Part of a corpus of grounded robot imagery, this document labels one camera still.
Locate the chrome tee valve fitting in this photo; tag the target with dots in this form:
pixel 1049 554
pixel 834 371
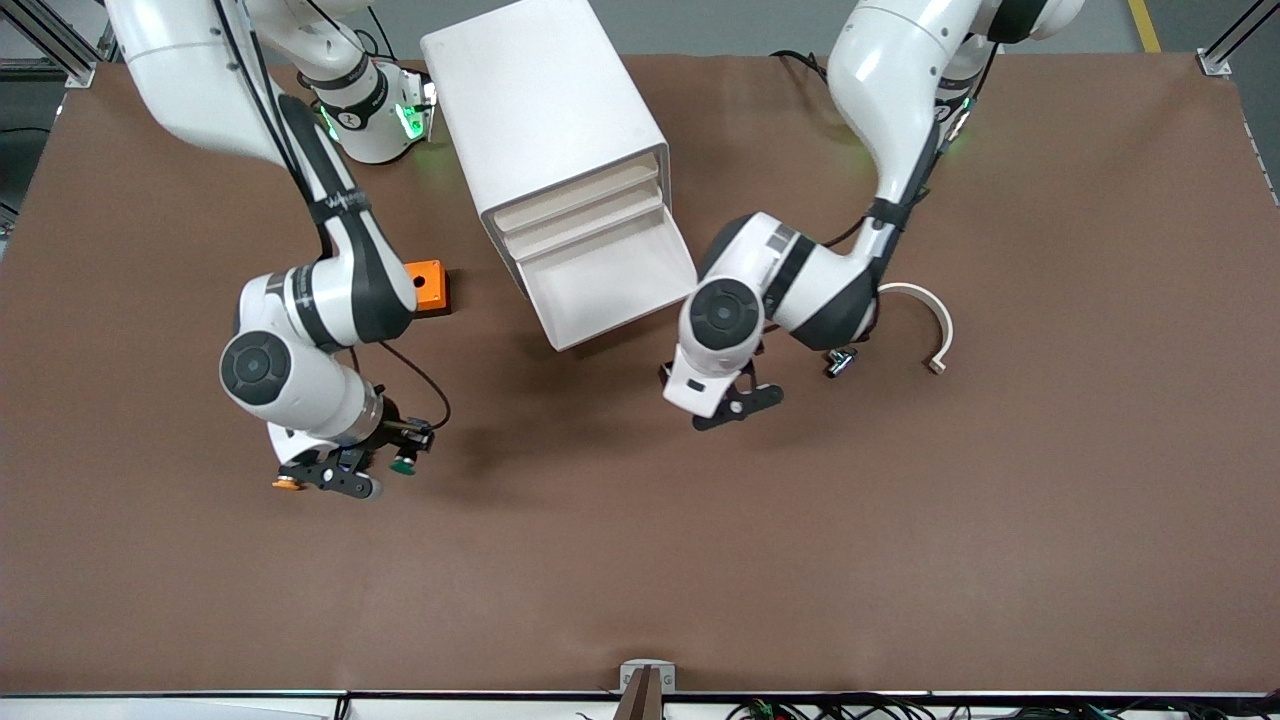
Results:
pixel 840 360

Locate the aluminium frame post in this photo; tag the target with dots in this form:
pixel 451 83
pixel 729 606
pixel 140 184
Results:
pixel 1235 40
pixel 50 45

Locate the orange box with hole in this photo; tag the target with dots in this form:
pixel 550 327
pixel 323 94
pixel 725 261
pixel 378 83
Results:
pixel 430 290

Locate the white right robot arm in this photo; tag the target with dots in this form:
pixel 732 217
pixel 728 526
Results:
pixel 300 300

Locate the grey metal bracket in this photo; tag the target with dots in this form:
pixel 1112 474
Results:
pixel 648 678

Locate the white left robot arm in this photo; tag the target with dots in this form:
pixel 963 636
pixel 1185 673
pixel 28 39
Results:
pixel 900 80

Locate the green push button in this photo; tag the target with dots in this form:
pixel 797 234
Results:
pixel 404 465

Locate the yellow push button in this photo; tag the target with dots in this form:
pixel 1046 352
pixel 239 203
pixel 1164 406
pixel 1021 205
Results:
pixel 288 484

